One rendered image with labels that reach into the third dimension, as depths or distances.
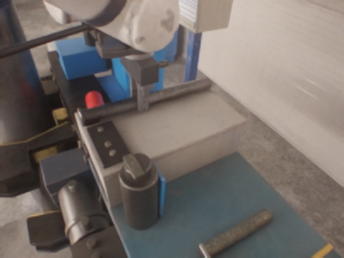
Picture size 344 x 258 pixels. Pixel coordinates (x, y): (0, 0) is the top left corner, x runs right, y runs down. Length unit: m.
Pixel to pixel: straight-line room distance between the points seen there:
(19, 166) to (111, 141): 0.39
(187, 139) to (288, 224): 0.32
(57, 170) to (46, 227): 0.54
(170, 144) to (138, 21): 0.34
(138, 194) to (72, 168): 0.35
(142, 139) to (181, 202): 0.19
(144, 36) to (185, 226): 0.44
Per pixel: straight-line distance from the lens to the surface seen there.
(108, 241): 0.65
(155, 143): 0.58
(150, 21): 0.31
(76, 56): 1.02
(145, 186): 0.45
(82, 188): 0.75
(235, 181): 0.70
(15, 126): 0.92
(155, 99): 0.66
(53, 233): 1.26
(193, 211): 0.62
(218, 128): 0.63
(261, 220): 0.62
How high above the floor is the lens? 1.61
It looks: 43 degrees down
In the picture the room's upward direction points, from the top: 4 degrees clockwise
